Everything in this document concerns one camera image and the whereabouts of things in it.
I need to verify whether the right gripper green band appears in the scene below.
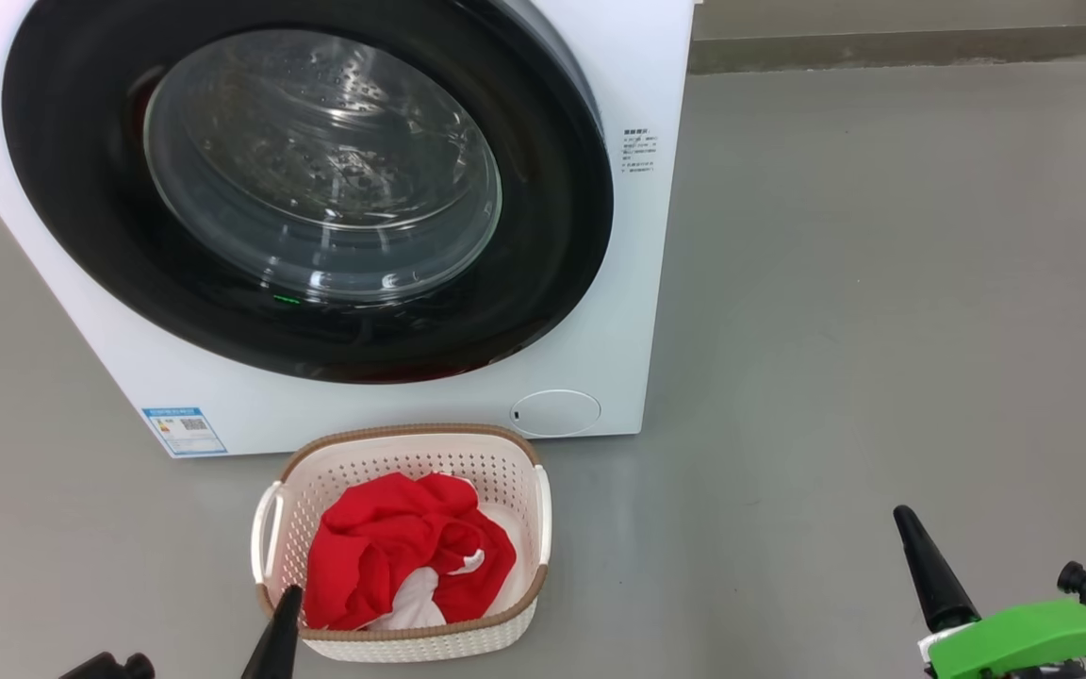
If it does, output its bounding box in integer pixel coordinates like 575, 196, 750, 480
892, 505, 1086, 679

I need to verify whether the blue energy label sticker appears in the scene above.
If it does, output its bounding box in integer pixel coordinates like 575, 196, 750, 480
141, 406, 228, 457

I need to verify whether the cream perforated laundry basket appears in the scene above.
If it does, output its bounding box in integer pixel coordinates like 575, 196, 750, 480
251, 423, 553, 663

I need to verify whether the red and white garment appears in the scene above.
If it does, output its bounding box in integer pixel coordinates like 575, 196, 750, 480
303, 472, 527, 631

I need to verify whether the round white filter cover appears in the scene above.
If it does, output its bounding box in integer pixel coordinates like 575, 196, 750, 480
509, 389, 602, 439

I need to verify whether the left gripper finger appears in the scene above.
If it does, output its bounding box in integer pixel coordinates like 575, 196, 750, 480
241, 585, 304, 679

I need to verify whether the white washing machine body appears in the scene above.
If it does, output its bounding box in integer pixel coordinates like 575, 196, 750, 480
0, 0, 695, 460

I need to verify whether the black round washing machine door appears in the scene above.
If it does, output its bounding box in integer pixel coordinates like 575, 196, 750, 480
1, 0, 615, 385

